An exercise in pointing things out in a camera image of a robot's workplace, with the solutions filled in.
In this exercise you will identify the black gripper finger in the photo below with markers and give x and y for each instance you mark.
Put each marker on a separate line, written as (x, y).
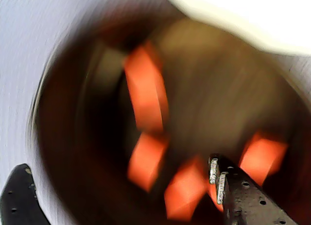
(247, 205)
(17, 198)

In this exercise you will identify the red cube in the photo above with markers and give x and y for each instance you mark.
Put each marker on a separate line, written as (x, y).
(147, 159)
(145, 89)
(184, 191)
(263, 157)

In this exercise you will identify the white round plate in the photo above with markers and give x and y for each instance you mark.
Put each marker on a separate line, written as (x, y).
(243, 16)

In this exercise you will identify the black metal bucket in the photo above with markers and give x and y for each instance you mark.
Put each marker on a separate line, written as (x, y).
(218, 89)

